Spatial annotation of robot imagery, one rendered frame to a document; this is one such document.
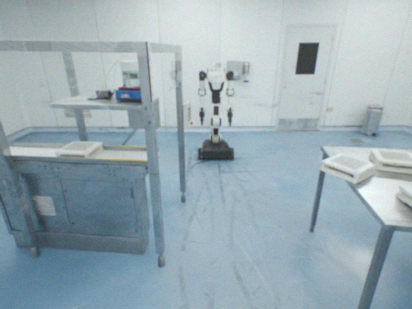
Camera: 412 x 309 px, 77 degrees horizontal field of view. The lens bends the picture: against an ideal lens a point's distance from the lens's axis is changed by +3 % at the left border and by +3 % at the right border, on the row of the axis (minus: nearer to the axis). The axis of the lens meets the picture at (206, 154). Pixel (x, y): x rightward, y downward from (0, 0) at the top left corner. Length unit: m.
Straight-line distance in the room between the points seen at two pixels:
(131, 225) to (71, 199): 0.52
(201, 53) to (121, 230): 4.05
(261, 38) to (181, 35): 1.58
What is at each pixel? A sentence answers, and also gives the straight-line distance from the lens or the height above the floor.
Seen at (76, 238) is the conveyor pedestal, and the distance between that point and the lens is 2.59.
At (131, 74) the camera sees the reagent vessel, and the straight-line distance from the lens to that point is 1.85.
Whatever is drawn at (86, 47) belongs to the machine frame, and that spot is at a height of 1.66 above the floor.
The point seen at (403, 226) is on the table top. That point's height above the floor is 0.87.
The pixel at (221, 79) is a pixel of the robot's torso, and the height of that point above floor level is 1.26.
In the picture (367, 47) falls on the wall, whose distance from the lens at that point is 6.41.
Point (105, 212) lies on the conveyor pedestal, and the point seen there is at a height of 0.42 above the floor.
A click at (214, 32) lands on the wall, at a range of 5.53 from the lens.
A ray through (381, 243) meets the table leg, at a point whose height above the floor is 0.75.
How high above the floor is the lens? 1.64
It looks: 22 degrees down
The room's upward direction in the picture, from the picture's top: straight up
